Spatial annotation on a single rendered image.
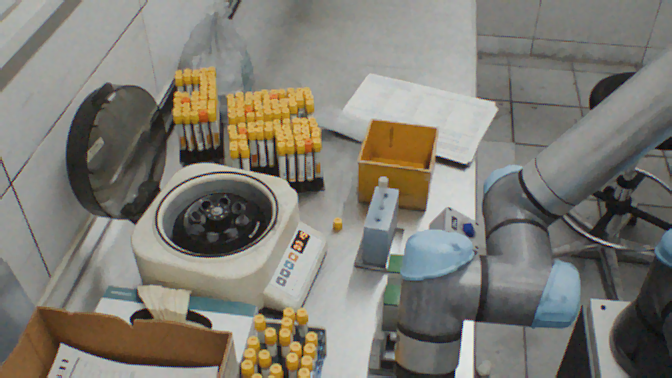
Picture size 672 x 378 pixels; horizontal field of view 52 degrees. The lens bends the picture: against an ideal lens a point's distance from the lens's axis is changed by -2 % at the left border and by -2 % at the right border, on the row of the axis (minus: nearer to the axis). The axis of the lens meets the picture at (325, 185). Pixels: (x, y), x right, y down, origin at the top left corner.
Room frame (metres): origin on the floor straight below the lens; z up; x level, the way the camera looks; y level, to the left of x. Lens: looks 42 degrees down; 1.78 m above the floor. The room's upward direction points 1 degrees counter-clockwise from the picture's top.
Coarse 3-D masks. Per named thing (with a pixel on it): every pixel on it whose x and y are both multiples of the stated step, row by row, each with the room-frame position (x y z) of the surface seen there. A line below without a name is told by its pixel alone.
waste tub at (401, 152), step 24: (384, 120) 1.08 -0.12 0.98; (384, 144) 1.08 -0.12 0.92; (408, 144) 1.07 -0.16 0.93; (432, 144) 1.06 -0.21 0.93; (360, 168) 0.96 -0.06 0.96; (384, 168) 0.95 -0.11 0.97; (408, 168) 0.94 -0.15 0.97; (432, 168) 1.00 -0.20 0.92; (360, 192) 0.96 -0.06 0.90; (408, 192) 0.94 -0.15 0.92
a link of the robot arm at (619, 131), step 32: (640, 96) 0.59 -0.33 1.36; (576, 128) 0.62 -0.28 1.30; (608, 128) 0.59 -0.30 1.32; (640, 128) 0.58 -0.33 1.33; (544, 160) 0.62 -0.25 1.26; (576, 160) 0.59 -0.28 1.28; (608, 160) 0.58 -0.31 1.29; (512, 192) 0.61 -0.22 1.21; (544, 192) 0.59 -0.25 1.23; (576, 192) 0.58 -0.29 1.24; (544, 224) 0.58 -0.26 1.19
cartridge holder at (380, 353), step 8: (376, 344) 0.63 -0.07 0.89; (384, 344) 0.62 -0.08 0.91; (392, 344) 0.63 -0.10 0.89; (376, 352) 0.62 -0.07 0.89; (384, 352) 0.61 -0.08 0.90; (392, 352) 0.62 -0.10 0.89; (376, 360) 0.60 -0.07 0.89; (384, 360) 0.59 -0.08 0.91; (392, 360) 0.59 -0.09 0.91; (368, 368) 0.59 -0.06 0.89; (376, 368) 0.59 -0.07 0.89; (384, 368) 0.59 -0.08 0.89; (392, 368) 0.59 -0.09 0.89
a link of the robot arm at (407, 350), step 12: (396, 336) 0.48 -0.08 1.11; (408, 336) 0.50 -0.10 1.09; (396, 348) 0.47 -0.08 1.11; (408, 348) 0.46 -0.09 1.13; (420, 348) 0.45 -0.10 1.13; (432, 348) 0.45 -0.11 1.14; (444, 348) 0.45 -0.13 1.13; (456, 348) 0.46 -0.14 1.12; (396, 360) 0.46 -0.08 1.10; (408, 360) 0.45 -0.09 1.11; (420, 360) 0.44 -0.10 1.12; (432, 360) 0.44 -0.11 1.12; (444, 360) 0.44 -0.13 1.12; (456, 360) 0.45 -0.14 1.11; (420, 372) 0.44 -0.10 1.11; (432, 372) 0.43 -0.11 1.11; (444, 372) 0.44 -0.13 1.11
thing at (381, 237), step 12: (396, 192) 0.88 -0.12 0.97; (372, 204) 0.85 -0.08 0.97; (384, 204) 0.85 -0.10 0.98; (396, 204) 0.86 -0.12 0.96; (372, 216) 0.82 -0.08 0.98; (384, 216) 0.82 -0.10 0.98; (396, 216) 0.87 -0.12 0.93; (372, 228) 0.80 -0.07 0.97; (384, 228) 0.79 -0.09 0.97; (396, 228) 0.88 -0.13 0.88; (372, 240) 0.79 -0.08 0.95; (384, 240) 0.79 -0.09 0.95; (396, 240) 0.85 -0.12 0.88; (360, 252) 0.83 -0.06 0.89; (372, 252) 0.79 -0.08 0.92; (384, 252) 0.79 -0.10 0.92; (396, 252) 0.82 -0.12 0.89; (360, 264) 0.80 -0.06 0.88; (372, 264) 0.79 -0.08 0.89; (384, 264) 0.79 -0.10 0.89
